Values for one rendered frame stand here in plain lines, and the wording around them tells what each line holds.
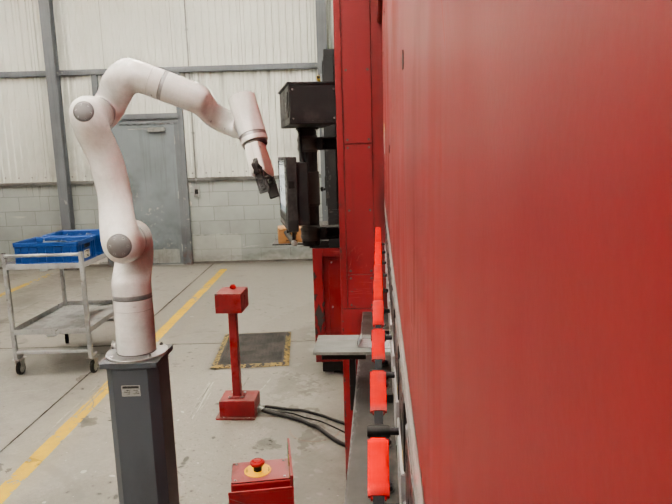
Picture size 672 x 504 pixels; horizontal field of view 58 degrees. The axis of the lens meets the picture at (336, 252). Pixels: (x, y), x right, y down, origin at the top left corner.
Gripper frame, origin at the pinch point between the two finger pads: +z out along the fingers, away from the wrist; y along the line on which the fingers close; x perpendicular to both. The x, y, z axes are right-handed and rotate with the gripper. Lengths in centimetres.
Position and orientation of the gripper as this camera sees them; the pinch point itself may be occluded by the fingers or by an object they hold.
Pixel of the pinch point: (269, 192)
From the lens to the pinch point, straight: 182.2
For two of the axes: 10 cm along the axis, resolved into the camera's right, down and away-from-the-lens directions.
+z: 2.9, 9.5, -1.4
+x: 9.3, -3.1, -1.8
